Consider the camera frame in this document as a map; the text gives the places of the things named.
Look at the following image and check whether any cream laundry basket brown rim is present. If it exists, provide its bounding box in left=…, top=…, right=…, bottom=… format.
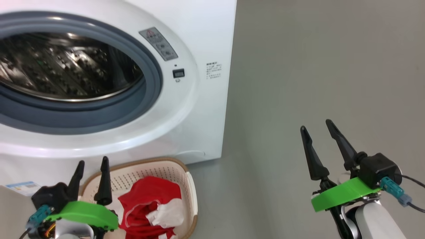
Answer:
left=78, top=157, right=199, bottom=239

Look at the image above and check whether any white front-load washing machine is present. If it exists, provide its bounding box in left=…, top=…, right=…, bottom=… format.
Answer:
left=0, top=0, right=237, bottom=196

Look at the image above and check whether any red and white garment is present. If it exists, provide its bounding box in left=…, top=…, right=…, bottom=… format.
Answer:
left=118, top=176, right=185, bottom=239

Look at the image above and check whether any black right cable teal connector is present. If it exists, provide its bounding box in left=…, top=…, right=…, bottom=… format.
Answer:
left=380, top=174, right=425, bottom=213

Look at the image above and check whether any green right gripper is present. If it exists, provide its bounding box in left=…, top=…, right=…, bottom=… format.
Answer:
left=300, top=119, right=382, bottom=239

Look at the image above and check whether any black cable teal connector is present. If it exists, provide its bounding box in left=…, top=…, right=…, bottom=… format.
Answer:
left=380, top=174, right=425, bottom=213
left=18, top=204, right=53, bottom=239

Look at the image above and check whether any blue energy label sticker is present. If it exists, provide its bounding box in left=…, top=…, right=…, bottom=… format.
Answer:
left=5, top=181, right=42, bottom=197

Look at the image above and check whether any grey warning sticker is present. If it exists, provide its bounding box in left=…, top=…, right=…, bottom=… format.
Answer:
left=139, top=27, right=178, bottom=61

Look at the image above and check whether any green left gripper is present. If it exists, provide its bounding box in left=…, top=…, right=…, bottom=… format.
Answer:
left=46, top=156, right=119, bottom=231

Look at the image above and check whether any black left cable teal connector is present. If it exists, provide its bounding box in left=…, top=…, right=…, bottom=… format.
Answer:
left=18, top=204, right=53, bottom=239

